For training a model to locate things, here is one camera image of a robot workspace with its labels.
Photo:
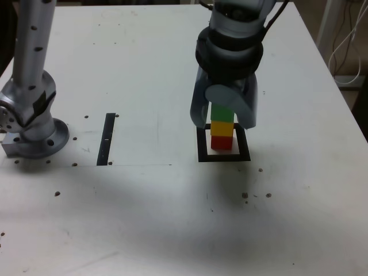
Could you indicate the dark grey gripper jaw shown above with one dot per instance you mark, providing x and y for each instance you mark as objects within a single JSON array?
[{"x": 198, "y": 106}]

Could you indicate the black tape square outline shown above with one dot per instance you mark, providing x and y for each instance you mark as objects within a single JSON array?
[{"x": 224, "y": 158}]

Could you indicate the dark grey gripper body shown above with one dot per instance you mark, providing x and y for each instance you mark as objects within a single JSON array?
[{"x": 230, "y": 82}]

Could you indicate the red cube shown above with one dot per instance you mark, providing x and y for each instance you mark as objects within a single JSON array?
[{"x": 220, "y": 143}]

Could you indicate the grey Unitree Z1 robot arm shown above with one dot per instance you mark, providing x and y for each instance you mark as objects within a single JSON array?
[{"x": 31, "y": 57}]

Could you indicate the black tape strip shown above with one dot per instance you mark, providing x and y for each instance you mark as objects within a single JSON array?
[{"x": 105, "y": 149}]

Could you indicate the white flat box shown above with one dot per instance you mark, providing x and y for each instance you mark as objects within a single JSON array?
[{"x": 348, "y": 80}]

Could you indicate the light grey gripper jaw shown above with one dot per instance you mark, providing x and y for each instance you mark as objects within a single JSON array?
[{"x": 222, "y": 96}]

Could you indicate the green cube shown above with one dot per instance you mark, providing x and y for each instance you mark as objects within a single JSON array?
[{"x": 221, "y": 115}]

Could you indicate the white metal post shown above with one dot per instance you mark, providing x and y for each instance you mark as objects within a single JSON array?
[{"x": 330, "y": 17}]

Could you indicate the yellow cube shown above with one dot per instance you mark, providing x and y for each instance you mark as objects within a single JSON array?
[{"x": 220, "y": 128}]

